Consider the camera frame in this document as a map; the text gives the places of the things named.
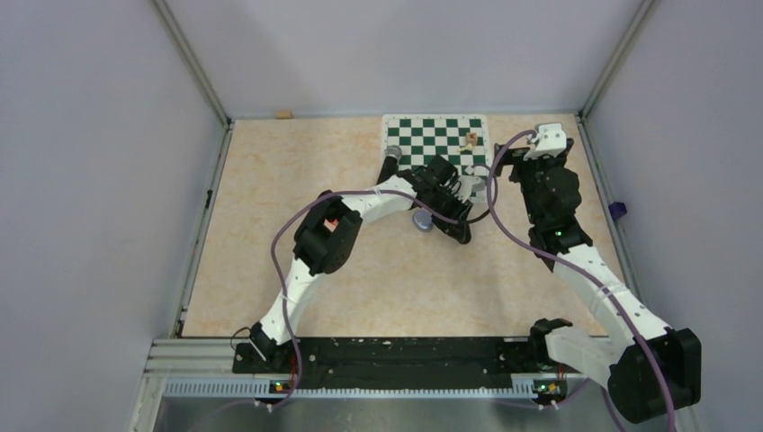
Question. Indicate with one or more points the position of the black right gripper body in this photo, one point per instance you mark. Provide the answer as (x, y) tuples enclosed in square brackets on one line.
[(529, 173)]

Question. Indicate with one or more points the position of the grey lavender earbud case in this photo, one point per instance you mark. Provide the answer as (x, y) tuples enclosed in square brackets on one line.
[(423, 220)]

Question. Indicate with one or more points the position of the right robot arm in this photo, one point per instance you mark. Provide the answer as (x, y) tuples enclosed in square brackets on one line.
[(645, 362)]

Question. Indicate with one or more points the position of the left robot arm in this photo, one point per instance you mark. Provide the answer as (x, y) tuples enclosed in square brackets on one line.
[(317, 252)]

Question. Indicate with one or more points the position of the green white chessboard mat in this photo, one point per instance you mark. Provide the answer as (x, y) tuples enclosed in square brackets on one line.
[(424, 136)]

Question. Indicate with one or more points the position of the black microphone silver head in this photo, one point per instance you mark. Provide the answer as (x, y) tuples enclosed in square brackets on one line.
[(390, 163)]

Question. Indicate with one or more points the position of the red block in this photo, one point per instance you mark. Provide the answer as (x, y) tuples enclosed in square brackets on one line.
[(330, 225)]

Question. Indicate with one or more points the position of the wine cork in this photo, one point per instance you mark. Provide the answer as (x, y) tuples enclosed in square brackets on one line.
[(283, 115)]

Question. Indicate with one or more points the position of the purple object outside frame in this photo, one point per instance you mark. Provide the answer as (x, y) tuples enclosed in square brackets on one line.
[(617, 210)]

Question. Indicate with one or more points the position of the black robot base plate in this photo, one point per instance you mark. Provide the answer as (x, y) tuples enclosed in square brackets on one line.
[(397, 363)]

